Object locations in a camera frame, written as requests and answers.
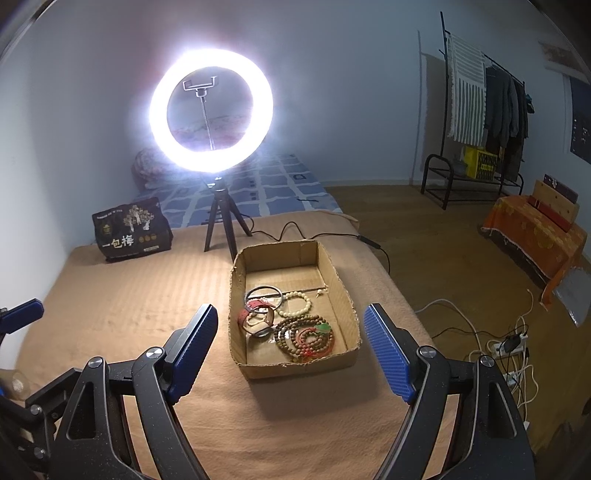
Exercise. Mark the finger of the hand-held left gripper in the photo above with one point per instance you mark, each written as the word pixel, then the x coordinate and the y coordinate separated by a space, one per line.
pixel 25 314

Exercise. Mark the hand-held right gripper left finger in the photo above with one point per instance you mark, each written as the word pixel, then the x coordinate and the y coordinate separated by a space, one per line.
pixel 194 355

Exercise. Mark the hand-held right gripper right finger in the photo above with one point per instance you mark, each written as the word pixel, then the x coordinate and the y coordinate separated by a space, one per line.
pixel 385 353

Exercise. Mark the blue bangle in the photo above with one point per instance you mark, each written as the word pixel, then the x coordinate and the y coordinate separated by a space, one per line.
pixel 263 287

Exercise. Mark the person's left hand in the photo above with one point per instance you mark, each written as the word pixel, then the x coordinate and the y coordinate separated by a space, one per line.
pixel 14 383

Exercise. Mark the white power strip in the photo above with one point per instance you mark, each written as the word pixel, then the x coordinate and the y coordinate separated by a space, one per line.
pixel 496 347

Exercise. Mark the black snack bag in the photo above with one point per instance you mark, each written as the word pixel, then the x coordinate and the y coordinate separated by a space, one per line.
pixel 131 230

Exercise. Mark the blue patterned bed sheet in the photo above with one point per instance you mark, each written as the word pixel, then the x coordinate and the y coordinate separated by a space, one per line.
pixel 277 184

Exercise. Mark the patterned pillow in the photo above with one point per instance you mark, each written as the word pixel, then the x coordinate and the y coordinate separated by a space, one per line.
pixel 147 168

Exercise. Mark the orange cloth covered table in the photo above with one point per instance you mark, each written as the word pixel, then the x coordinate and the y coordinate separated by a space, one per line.
pixel 531 230

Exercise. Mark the silver bag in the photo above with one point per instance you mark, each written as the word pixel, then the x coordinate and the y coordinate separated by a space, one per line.
pixel 572 295

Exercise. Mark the yellow crate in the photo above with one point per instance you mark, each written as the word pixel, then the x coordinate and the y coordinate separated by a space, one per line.
pixel 482 164

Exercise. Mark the long red box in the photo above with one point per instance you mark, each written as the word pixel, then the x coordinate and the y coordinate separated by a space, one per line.
pixel 549 217

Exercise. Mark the black clothes rack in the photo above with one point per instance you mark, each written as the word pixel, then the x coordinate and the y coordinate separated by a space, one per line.
pixel 445 138

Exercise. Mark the brown cardboard box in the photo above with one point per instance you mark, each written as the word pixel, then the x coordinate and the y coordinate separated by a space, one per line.
pixel 554 203

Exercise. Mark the phone holder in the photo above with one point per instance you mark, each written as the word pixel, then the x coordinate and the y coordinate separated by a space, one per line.
pixel 201 87

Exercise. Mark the dark hanging clothes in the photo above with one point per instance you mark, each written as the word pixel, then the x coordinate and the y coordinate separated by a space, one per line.
pixel 503 110

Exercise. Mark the striped white cloth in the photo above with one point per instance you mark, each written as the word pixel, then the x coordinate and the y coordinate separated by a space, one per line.
pixel 466 92

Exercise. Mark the dark wall poster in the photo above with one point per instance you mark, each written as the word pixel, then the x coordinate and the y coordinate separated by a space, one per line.
pixel 581 120

